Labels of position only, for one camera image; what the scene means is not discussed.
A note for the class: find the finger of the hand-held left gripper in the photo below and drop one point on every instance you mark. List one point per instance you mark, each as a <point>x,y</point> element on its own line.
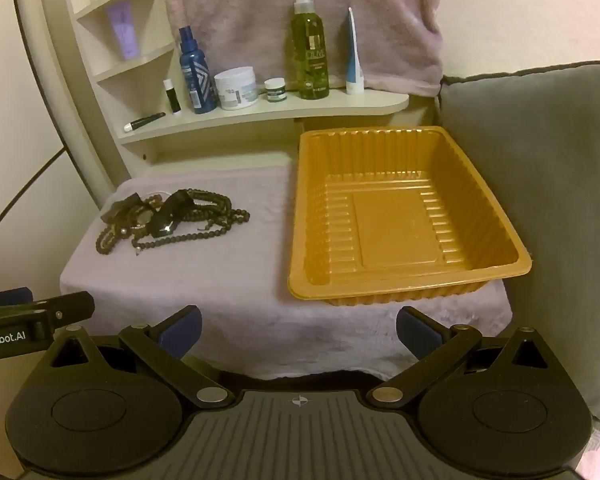
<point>70,307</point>
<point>5,297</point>

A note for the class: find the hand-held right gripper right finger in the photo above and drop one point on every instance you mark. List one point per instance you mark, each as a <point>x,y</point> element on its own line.
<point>412,332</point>

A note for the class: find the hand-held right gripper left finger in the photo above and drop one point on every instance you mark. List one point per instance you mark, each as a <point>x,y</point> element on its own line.
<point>182,332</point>

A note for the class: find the orange plastic tray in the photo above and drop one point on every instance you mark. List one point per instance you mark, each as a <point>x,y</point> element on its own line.
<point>390,220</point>

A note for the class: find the black wristband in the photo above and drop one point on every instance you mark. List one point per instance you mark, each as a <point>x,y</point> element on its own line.
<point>167,217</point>

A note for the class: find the lilac table blanket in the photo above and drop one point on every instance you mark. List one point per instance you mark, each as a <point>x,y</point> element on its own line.
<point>180,285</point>

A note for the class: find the grey cushion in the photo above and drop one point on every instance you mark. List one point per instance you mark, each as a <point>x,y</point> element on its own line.
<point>540,210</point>

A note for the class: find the black cosmetic tube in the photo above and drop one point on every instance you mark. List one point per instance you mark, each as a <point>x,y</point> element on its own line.
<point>145,121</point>

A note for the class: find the white cream jar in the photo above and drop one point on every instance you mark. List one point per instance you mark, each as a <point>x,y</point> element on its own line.
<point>236,91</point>

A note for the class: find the cream shelf unit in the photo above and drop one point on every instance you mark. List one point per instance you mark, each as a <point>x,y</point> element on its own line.
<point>280,105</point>

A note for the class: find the blue spray bottle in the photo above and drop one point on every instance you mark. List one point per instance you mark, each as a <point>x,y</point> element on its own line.
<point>196,80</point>

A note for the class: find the small green jar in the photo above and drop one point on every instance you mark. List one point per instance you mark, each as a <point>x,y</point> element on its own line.
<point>275,91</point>

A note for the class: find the white and blue tube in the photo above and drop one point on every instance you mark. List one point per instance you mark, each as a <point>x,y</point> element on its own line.
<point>354,67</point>

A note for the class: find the purple tube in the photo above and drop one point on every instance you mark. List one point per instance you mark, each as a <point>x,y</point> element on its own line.
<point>124,30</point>

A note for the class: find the green spray bottle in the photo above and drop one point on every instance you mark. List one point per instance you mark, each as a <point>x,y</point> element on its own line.
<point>310,50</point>

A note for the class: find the lilac hanging towel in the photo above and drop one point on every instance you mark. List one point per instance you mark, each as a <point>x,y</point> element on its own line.
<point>260,15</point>

